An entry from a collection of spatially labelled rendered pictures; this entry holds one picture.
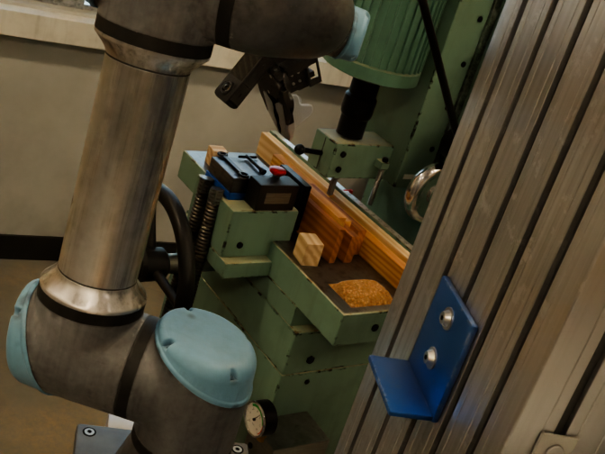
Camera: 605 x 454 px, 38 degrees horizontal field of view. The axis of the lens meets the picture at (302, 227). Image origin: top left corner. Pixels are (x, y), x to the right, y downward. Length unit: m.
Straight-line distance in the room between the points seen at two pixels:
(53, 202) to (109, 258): 2.11
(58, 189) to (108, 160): 2.12
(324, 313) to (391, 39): 0.47
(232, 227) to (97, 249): 0.59
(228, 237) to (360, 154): 0.31
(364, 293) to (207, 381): 0.56
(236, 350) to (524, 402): 0.45
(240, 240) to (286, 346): 0.20
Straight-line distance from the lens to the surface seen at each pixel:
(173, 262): 1.56
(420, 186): 1.60
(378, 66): 1.51
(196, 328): 0.97
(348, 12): 0.89
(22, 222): 3.05
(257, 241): 1.52
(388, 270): 1.53
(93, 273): 0.93
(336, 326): 1.40
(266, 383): 1.58
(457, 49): 1.62
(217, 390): 0.93
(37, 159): 2.95
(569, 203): 0.57
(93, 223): 0.91
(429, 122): 1.64
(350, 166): 1.62
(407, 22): 1.50
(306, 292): 1.46
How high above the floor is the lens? 1.57
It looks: 24 degrees down
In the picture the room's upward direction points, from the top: 18 degrees clockwise
